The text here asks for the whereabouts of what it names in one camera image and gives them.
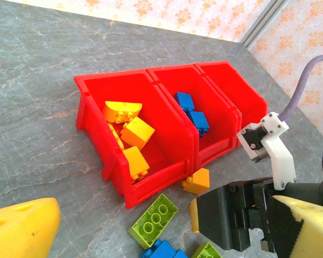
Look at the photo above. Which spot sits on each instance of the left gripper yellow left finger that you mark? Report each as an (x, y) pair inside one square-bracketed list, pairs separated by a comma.
[(19, 228)]

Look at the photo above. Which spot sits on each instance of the aluminium corner post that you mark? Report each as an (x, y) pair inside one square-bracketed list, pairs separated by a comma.
[(263, 22)]

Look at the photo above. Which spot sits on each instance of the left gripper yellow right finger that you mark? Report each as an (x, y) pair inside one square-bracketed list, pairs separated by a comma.
[(312, 231)]

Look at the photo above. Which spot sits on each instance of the green lego brick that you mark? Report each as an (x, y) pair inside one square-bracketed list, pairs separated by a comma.
[(153, 220), (206, 252)]

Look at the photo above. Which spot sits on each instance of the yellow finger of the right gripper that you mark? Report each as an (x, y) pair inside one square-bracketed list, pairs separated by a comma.
[(215, 215)]

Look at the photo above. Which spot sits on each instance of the red plastic bin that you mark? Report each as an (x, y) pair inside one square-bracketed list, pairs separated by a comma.
[(239, 88), (161, 118), (215, 107)]

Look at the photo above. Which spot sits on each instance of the yellow arched lego brick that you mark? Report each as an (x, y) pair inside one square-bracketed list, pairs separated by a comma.
[(122, 108)]

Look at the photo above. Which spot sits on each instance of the blue lego brick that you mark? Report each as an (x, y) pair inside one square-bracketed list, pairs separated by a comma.
[(184, 100), (164, 250), (198, 122)]

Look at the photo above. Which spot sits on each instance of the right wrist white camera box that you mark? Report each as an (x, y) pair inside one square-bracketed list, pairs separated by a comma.
[(278, 156)]

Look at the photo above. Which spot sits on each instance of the yellow square lego brick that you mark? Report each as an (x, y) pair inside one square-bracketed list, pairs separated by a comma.
[(137, 131), (134, 161), (197, 181)]

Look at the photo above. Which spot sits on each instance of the yellow long lego brick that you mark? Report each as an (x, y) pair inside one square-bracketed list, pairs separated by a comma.
[(115, 135)]

